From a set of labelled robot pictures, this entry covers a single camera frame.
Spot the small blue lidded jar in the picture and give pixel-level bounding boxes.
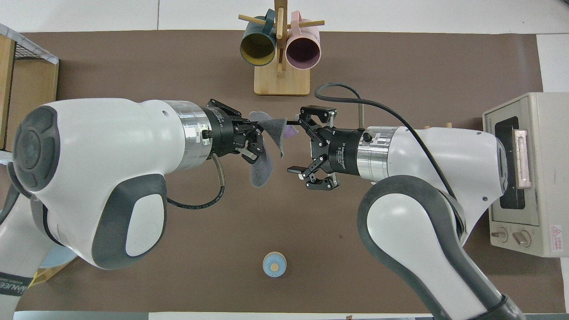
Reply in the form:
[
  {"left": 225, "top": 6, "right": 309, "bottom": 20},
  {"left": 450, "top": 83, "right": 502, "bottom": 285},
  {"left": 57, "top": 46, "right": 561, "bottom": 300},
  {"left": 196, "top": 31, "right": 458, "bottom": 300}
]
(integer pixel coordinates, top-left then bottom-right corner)
[{"left": 262, "top": 252, "right": 287, "bottom": 278}]

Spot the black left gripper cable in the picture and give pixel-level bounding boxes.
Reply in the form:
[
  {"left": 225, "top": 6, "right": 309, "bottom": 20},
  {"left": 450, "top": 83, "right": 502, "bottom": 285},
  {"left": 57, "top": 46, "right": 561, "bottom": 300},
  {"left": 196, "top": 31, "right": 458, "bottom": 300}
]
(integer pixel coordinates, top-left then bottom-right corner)
[{"left": 166, "top": 153, "right": 227, "bottom": 210}]

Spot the wooden mug tree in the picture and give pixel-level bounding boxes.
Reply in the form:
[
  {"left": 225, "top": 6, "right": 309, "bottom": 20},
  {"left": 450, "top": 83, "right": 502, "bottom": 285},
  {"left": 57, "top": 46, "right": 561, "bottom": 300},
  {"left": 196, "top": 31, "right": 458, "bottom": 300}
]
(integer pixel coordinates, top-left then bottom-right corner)
[{"left": 238, "top": 0, "right": 325, "bottom": 96}]

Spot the marbled paper sheet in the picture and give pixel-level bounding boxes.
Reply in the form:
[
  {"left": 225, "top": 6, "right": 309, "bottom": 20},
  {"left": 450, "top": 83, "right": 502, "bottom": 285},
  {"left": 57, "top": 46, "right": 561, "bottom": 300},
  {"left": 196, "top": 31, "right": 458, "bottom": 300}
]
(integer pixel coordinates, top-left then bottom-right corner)
[{"left": 0, "top": 23, "right": 60, "bottom": 65}]

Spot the light blue plate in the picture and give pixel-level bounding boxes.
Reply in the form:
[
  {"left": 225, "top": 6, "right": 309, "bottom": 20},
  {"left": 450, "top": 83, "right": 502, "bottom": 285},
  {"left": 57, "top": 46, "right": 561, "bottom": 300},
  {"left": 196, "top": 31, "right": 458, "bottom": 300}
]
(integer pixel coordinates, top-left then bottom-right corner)
[{"left": 39, "top": 246, "right": 77, "bottom": 268}]

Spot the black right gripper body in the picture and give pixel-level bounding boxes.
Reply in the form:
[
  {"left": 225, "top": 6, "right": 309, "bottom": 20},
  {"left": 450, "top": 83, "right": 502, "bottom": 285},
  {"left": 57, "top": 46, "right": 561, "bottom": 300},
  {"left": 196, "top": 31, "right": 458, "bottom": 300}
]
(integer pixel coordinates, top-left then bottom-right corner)
[{"left": 322, "top": 128, "right": 364, "bottom": 176}]

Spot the wooden shelf with wire basket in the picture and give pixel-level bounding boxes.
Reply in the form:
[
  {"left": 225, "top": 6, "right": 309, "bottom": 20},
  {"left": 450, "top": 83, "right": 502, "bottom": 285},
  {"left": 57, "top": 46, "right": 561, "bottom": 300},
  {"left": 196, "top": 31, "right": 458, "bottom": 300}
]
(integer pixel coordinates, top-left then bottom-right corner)
[{"left": 0, "top": 23, "right": 60, "bottom": 152}]

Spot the brown table mat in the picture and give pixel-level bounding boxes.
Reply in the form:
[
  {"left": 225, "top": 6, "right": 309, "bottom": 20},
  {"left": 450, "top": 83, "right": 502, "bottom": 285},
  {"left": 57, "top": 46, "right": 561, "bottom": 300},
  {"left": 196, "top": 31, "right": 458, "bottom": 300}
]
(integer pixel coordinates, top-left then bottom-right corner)
[{"left": 16, "top": 30, "right": 566, "bottom": 313}]

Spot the dark teal mug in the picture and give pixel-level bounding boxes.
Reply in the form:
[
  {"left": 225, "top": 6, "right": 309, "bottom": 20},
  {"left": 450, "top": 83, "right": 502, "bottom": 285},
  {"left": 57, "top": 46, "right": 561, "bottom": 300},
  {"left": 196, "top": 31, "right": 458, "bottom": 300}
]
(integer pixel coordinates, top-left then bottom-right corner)
[{"left": 240, "top": 9, "right": 277, "bottom": 67}]

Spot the pink mug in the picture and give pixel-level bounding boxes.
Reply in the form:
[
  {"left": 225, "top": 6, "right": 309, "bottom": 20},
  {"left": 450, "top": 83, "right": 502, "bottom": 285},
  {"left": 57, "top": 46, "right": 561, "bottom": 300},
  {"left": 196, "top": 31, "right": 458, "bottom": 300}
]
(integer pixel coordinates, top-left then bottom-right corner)
[{"left": 285, "top": 11, "right": 321, "bottom": 71}]

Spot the beige toaster oven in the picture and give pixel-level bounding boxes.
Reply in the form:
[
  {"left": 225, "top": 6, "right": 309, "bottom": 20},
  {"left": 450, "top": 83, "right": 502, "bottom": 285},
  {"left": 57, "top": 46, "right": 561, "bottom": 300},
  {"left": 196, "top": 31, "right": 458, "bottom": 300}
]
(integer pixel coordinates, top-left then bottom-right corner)
[{"left": 482, "top": 92, "right": 569, "bottom": 258}]

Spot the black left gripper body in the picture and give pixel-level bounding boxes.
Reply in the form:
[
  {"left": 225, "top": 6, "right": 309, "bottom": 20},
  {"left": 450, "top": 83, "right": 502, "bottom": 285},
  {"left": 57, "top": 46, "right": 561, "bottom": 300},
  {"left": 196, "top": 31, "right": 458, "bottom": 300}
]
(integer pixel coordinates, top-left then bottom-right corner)
[{"left": 204, "top": 98, "right": 244, "bottom": 158}]

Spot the wooden dish rack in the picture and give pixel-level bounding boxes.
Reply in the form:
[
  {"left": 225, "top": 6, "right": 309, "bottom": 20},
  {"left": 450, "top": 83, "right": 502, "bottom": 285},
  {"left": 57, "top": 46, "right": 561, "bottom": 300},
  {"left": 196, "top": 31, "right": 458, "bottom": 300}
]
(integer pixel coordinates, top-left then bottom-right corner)
[{"left": 29, "top": 261, "right": 77, "bottom": 286}]

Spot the purple and grey towel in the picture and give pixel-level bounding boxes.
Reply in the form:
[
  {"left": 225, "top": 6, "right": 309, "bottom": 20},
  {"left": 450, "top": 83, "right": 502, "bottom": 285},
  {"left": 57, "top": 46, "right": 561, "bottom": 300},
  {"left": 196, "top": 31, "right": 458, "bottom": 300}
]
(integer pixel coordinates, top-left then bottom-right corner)
[{"left": 248, "top": 111, "right": 300, "bottom": 188}]

